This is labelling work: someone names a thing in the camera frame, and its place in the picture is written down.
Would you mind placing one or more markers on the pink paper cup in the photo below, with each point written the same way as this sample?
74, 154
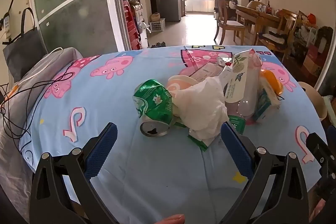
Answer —
178, 82

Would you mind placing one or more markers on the stack of red stools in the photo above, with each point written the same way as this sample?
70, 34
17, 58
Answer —
130, 22

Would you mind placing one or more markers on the wooden chair with pale seat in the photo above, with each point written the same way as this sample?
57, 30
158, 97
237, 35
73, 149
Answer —
223, 14

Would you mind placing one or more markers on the clear bottle with white label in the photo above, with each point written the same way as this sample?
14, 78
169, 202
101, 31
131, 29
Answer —
237, 77

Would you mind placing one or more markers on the red and white cardboard box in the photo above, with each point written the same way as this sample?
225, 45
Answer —
313, 58

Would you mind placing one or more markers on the black tote bag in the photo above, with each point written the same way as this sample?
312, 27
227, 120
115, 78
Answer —
23, 53

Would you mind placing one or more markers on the frosted glass partition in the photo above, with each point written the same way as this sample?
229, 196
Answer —
73, 16

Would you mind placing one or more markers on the carved wooden frame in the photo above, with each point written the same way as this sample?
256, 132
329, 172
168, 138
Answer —
325, 32

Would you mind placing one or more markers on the wooden dining table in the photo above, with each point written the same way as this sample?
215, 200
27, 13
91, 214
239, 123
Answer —
252, 12

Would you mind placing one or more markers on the pink packet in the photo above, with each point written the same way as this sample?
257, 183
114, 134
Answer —
204, 71

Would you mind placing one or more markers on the green wrapper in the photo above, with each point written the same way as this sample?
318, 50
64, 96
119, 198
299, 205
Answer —
236, 124
199, 144

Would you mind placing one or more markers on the orange plastic wrapper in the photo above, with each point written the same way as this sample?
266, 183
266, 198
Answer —
273, 81

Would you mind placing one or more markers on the white plastic crate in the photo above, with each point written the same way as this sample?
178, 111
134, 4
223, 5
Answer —
157, 26

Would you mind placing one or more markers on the pair of dark shoes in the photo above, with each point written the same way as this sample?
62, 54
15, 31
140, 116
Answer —
157, 44

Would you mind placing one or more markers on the beige round bin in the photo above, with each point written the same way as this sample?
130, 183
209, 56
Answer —
315, 100

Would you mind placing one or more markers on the brown glass bottle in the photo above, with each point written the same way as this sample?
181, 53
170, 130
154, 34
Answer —
268, 7

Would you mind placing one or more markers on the round-backed wooden chair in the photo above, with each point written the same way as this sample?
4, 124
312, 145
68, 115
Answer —
256, 4

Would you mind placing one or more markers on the crushed green can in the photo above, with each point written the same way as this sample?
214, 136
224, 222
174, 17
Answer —
155, 106

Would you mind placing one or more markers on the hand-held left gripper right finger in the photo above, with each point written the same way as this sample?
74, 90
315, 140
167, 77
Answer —
235, 148

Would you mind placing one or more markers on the wooden chair with dark cushion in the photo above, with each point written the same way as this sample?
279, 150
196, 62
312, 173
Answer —
287, 22

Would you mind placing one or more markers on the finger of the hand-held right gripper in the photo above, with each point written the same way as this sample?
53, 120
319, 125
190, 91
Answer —
332, 133
319, 150

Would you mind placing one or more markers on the white tissue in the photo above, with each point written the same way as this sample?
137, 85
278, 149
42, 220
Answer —
202, 103

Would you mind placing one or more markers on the dark seat cushion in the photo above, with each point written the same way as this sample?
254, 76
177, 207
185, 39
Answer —
273, 37

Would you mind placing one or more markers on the white kitchen counter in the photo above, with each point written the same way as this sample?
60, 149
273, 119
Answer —
199, 5

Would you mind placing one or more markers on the green and white carton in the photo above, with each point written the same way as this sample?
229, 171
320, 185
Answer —
262, 106

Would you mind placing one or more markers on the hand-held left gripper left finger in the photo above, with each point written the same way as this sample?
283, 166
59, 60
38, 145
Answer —
103, 148

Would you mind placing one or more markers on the woven basket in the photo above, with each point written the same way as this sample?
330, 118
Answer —
155, 17

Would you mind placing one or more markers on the blue cartoon pig printed blanket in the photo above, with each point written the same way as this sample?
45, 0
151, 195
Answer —
157, 174

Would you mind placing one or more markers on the grey cloth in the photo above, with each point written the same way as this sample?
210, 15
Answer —
15, 166

